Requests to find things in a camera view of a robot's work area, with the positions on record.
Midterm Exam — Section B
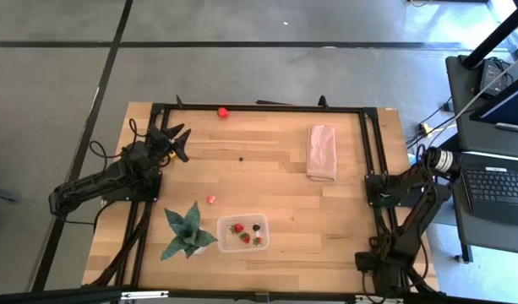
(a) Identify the clear plastic tupperware container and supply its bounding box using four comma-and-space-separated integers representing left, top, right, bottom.
216, 212, 271, 254

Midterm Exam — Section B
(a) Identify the potted green snake plant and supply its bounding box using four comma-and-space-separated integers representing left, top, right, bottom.
160, 200, 220, 262

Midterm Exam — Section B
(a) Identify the folded pink cloth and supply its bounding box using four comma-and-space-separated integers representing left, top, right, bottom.
305, 124, 338, 183

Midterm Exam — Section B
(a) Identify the black power adapter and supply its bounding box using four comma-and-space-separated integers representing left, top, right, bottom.
477, 58, 507, 96

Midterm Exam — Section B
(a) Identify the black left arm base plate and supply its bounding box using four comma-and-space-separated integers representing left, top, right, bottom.
101, 168, 163, 203

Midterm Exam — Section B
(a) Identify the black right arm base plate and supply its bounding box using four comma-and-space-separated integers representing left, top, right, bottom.
365, 173, 424, 209

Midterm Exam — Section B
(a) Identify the grey floor object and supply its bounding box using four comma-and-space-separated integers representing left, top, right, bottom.
0, 184, 21, 204

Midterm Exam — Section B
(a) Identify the long black diagonal pole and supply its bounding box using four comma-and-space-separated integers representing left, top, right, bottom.
461, 0, 518, 69

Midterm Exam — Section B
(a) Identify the black aluminium table frame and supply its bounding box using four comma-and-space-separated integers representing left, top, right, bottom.
83, 95, 441, 296

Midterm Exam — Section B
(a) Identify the black equipment cart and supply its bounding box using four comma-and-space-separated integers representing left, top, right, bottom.
445, 54, 518, 265

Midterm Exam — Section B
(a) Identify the black keyboard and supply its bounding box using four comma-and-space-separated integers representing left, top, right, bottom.
460, 165, 518, 227

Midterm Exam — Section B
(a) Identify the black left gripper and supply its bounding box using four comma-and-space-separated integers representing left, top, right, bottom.
146, 122, 192, 164

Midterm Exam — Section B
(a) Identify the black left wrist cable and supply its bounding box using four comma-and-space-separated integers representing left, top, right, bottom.
88, 119, 141, 161

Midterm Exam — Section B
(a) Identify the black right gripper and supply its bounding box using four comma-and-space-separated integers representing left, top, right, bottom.
354, 251, 407, 296

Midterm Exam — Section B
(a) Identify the black computer monitor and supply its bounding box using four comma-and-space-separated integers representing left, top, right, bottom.
469, 71, 518, 135

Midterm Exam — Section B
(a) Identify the black aluminium crossbar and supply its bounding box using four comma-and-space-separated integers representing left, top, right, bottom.
0, 285, 518, 304

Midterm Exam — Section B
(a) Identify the white cable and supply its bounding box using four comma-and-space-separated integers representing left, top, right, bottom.
452, 49, 518, 122

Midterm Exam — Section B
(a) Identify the short black diagonal pole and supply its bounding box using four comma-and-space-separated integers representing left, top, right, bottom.
435, 133, 461, 153

